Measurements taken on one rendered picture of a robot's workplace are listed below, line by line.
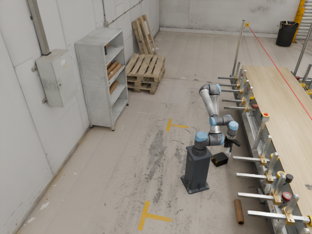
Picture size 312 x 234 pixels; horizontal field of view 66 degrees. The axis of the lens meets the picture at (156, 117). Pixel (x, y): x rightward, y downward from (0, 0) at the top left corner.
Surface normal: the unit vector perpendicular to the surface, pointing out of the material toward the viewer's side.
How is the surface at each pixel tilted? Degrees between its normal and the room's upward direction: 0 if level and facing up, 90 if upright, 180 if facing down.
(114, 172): 0
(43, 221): 0
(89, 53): 90
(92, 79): 90
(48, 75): 90
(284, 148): 0
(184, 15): 90
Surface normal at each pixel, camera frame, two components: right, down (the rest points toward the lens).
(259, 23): -0.21, 0.57
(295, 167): 0.00, -0.82
